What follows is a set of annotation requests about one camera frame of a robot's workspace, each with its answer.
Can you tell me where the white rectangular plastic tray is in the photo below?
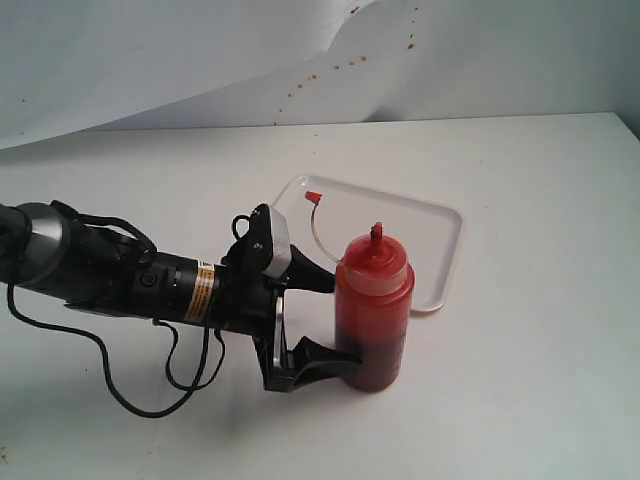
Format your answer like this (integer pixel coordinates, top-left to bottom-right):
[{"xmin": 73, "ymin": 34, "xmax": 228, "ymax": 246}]
[{"xmin": 273, "ymin": 175, "xmax": 464, "ymax": 314}]

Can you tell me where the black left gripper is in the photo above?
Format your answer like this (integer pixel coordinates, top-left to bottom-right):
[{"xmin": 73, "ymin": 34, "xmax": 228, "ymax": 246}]
[{"xmin": 211, "ymin": 203, "xmax": 362, "ymax": 392}]

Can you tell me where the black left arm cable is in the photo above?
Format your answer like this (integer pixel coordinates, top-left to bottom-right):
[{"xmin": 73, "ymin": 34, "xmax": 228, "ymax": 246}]
[{"xmin": 5, "ymin": 279, "xmax": 226, "ymax": 417}]

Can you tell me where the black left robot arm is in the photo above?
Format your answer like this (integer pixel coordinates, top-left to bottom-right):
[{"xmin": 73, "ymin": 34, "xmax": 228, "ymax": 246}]
[{"xmin": 1, "ymin": 201, "xmax": 361, "ymax": 392}]

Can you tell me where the red ketchup squeeze bottle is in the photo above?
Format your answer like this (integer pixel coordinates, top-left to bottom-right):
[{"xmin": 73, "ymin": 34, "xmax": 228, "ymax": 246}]
[{"xmin": 305, "ymin": 191, "xmax": 415, "ymax": 393}]

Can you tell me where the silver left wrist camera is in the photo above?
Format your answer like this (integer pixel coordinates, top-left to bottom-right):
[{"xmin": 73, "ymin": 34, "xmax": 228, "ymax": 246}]
[{"xmin": 264, "ymin": 206, "xmax": 292, "ymax": 279}]

